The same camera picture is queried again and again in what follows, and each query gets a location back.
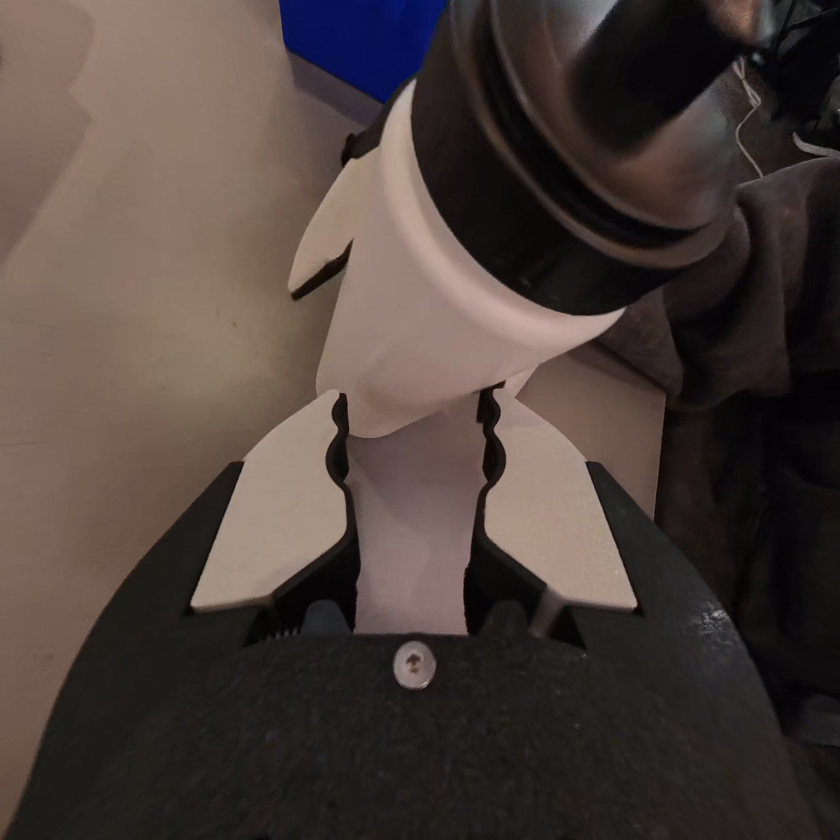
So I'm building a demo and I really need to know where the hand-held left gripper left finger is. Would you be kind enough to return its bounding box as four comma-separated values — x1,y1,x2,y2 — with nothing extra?
190,390,361,616

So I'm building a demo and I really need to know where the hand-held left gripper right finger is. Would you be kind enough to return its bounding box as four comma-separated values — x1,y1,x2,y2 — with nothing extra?
476,388,642,636

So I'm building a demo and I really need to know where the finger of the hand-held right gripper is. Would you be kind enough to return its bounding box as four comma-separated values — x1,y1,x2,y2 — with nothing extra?
287,108,398,398
492,364,537,404

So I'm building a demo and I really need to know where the white plastic bottle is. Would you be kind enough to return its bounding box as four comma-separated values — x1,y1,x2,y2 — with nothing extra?
341,79,627,636

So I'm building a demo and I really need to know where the blue plastic bin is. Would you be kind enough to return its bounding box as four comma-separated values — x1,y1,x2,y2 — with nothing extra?
279,0,454,106

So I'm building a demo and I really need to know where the black bottle lid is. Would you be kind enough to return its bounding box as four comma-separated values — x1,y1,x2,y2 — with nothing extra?
413,0,778,317

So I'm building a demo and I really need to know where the person's dark clothing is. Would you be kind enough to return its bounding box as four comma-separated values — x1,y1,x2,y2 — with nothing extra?
591,157,840,749

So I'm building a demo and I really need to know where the thin white cable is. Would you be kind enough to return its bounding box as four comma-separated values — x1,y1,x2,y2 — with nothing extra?
734,56,767,179

